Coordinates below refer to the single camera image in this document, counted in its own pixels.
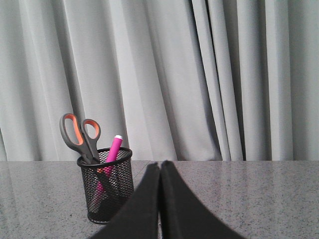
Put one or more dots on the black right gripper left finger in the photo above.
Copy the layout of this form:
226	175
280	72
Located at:
138	218

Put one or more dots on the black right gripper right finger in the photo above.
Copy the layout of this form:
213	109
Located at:
182	215

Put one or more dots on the pink highlighter pen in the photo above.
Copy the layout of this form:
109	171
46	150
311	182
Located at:
113	152

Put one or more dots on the grey orange scissors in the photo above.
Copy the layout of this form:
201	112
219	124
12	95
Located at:
87	147

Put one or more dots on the black mesh pen holder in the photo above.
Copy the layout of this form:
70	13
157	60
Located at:
121	178

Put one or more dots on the grey curtain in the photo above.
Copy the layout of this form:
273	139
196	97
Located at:
200	80

